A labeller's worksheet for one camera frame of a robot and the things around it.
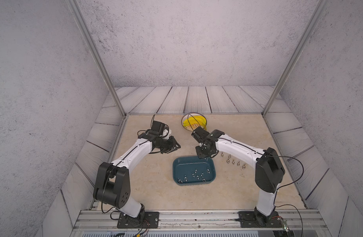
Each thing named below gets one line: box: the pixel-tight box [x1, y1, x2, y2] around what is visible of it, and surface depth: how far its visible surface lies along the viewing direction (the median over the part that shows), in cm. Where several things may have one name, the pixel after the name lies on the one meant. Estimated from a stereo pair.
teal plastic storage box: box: [172, 156, 217, 187], surface depth 89 cm
